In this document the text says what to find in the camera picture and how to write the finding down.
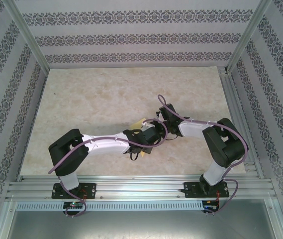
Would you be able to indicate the yellow cloth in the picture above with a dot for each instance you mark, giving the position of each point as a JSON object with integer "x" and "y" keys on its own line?
{"x": 137, "y": 123}

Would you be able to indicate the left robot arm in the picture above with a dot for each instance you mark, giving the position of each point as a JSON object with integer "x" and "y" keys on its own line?
{"x": 106, "y": 147}

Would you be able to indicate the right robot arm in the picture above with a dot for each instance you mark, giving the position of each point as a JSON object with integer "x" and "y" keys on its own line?
{"x": 193, "y": 129}

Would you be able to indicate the grey metal sheet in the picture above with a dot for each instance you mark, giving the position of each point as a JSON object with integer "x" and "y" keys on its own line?
{"x": 141, "y": 224}

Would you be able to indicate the aluminium mounting rail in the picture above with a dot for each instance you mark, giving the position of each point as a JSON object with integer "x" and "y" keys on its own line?
{"x": 141, "y": 186}

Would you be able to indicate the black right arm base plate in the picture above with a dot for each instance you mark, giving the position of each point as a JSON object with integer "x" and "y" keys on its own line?
{"x": 189, "y": 189}

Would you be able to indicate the aluminium side rail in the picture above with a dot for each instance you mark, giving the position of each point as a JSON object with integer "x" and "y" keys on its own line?
{"x": 234, "y": 104}

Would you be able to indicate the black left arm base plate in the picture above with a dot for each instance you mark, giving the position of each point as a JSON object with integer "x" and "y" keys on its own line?
{"x": 90, "y": 189}

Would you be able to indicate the aluminium frame post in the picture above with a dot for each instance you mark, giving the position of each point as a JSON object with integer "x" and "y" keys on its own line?
{"x": 27, "y": 35}
{"x": 248, "y": 35}

